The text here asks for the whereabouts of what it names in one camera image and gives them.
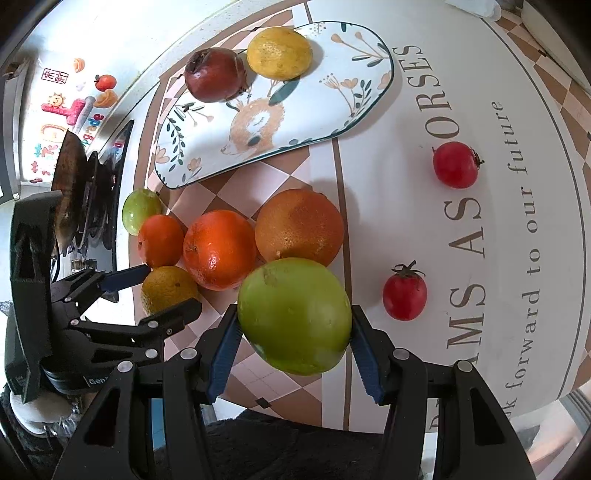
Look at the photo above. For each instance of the large green apple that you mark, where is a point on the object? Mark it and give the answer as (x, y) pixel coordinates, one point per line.
(295, 314)

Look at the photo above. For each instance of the large dull orange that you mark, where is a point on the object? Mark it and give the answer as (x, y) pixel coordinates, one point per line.
(299, 226)

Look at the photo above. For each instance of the bright orange tangerine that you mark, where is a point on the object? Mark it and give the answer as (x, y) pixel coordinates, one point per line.
(219, 256)

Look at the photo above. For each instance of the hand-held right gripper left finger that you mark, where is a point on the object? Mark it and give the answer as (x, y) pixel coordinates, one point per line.
(224, 355)

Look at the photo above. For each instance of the colourful wall stickers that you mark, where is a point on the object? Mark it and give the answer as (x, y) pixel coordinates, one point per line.
(69, 110)

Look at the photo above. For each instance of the checkered table mat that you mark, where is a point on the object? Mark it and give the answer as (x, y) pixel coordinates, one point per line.
(415, 230)

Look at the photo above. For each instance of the white tissue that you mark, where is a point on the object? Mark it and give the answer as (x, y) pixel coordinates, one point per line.
(475, 7)

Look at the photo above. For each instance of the dark red fruit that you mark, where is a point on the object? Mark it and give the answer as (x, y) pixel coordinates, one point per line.
(214, 74)

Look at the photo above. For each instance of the small orange tangerine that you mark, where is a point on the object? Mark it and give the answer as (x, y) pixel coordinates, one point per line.
(160, 240)

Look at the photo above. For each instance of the black wok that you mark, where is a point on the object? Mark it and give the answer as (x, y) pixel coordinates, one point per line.
(69, 175)

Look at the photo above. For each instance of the red cherry tomato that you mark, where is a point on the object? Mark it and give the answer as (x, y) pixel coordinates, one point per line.
(456, 165)
(404, 290)

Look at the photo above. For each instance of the small green apple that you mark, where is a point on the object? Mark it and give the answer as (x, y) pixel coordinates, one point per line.
(138, 210)

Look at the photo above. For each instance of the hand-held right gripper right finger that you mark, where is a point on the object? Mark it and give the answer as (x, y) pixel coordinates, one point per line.
(367, 364)

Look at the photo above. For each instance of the deer print plate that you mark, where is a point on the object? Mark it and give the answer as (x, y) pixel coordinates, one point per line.
(300, 106)

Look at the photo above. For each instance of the yellow citrus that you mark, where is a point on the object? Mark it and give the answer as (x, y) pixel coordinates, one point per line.
(279, 50)

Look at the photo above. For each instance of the yellow-green citrus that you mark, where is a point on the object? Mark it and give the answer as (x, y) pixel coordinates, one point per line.
(168, 288)

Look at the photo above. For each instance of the black gas stove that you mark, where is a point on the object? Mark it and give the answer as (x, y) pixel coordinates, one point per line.
(108, 184)

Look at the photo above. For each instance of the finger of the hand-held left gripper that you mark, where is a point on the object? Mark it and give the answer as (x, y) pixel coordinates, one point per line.
(124, 278)
(180, 311)

